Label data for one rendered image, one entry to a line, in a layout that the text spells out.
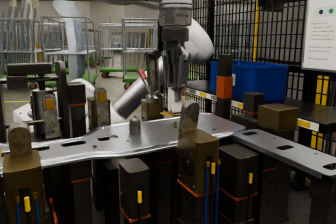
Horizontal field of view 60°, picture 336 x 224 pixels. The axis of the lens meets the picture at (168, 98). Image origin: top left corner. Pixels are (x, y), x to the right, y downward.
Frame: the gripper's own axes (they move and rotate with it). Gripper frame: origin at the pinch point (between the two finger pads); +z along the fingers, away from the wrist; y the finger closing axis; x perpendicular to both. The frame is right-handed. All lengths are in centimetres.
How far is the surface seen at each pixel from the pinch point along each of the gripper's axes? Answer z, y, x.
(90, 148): 8.3, 5.8, -25.9
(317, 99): 28, -69, 163
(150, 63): -9.4, -15.8, -0.4
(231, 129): 8.4, 9.4, 13.4
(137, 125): 5.7, 1.5, -12.4
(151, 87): -1.6, -13.6, -1.4
